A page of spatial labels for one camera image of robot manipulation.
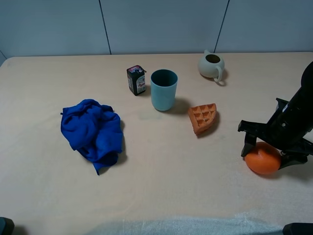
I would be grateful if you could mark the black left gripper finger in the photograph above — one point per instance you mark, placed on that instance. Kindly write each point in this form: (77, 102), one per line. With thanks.
(249, 144)

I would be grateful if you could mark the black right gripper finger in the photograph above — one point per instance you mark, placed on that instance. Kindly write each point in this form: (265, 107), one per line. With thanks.
(292, 158)

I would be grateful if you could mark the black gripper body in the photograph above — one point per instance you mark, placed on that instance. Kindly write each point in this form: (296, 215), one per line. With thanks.
(286, 128)

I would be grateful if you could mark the orange mandarin fruit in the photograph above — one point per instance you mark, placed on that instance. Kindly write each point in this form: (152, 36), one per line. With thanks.
(263, 159)

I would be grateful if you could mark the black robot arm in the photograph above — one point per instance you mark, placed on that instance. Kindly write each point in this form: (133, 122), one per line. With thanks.
(306, 90)

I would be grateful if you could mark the black robot base right corner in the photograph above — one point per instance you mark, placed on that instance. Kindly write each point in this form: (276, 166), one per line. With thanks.
(298, 229)

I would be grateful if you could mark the black robot base left corner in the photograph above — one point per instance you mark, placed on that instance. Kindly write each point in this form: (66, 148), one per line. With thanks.
(6, 226)

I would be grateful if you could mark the orange waffle slice toy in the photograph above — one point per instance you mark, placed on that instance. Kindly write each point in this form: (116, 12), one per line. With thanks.
(202, 117)

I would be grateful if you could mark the cream ceramic teapot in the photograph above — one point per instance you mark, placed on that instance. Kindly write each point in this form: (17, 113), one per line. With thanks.
(211, 66)

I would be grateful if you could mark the light blue plastic cup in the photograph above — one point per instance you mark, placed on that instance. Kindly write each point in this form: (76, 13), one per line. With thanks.
(163, 89)

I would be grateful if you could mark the small black juice carton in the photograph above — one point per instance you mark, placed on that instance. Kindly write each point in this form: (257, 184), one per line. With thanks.
(136, 79)

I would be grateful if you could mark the crumpled blue cloth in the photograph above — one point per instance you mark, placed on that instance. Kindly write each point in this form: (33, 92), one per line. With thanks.
(94, 130)

